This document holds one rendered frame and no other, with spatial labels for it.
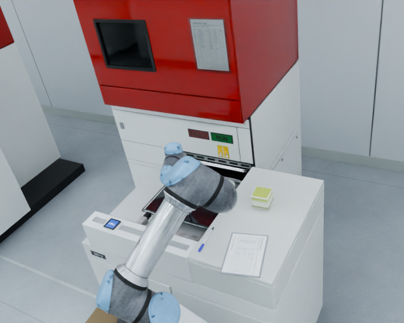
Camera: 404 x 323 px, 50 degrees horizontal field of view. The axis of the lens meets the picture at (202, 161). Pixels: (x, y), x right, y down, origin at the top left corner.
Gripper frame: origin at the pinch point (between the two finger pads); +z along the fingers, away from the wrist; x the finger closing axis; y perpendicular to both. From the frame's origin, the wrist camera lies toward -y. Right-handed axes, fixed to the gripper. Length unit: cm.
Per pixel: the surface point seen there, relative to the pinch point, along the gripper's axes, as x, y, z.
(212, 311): 11.9, -33.6, 24.5
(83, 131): -11, 296, 91
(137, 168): 0, 69, 13
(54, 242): 60, 139, 91
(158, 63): -14, 35, -57
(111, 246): 36.2, 7.6, 4.0
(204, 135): -25.8, 25.0, -18.6
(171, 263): 19.6, -20.2, 1.9
